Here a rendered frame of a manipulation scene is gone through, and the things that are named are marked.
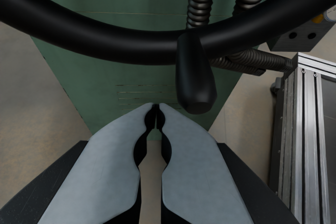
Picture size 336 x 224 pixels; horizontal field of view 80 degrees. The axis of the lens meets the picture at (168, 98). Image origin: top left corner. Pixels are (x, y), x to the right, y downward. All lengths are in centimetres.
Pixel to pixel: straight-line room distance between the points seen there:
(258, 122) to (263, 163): 18
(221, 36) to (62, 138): 83
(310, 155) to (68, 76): 70
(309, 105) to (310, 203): 33
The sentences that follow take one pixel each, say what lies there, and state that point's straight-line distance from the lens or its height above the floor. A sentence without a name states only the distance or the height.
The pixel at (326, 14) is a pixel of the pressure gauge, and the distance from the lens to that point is 37.
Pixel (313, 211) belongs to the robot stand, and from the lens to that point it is 71.
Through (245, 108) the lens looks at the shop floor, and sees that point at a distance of 102.
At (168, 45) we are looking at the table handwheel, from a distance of 16.
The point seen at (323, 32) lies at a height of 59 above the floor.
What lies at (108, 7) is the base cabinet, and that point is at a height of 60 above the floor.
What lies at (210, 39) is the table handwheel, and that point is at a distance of 16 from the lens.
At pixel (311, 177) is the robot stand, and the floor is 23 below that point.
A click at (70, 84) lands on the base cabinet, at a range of 54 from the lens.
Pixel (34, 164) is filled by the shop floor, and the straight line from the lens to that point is 93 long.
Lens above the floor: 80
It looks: 57 degrees down
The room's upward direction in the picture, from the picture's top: 8 degrees clockwise
